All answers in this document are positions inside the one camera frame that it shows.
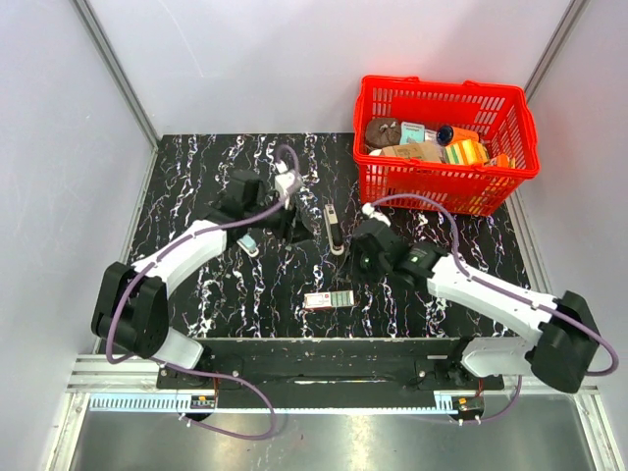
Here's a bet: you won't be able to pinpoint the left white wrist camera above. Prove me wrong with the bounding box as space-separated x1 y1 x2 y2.
275 162 302 209

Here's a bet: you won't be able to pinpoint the red plastic basket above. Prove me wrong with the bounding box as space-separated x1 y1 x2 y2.
353 76 541 216

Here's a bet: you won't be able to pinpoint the orange bottle blue cap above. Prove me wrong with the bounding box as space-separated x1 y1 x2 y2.
436 125 480 146

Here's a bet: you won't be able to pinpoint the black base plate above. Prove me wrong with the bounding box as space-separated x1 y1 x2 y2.
156 337 505 409

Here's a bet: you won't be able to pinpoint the yellow green sticky notes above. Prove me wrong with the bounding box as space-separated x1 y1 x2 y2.
445 139 490 166

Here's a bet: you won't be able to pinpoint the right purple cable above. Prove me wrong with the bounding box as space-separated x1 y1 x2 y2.
367 193 619 426

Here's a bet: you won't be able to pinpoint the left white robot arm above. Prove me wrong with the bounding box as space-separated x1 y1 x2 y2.
91 170 311 389

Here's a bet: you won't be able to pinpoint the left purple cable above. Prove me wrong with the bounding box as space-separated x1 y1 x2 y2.
105 143 301 440

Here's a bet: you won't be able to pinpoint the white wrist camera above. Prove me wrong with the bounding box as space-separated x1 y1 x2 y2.
275 162 302 209
361 203 391 227

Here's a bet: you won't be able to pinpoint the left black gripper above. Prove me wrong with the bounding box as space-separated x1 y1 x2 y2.
245 189 316 246

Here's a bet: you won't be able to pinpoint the teal white box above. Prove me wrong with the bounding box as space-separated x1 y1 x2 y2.
399 122 425 145

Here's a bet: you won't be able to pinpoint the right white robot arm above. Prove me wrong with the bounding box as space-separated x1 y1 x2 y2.
349 219 601 393

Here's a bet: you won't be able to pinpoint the aluminium frame rail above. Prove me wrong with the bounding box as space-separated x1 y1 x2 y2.
68 353 601 393

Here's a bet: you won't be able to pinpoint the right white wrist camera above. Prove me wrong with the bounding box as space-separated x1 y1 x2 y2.
361 203 391 227

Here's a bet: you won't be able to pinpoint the brown round item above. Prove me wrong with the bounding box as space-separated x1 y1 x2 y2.
365 118 401 150

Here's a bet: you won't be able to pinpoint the brown cardboard box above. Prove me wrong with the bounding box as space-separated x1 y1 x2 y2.
380 141 444 163

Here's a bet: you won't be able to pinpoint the purple cable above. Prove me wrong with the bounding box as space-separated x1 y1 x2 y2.
367 193 619 426
105 143 301 440

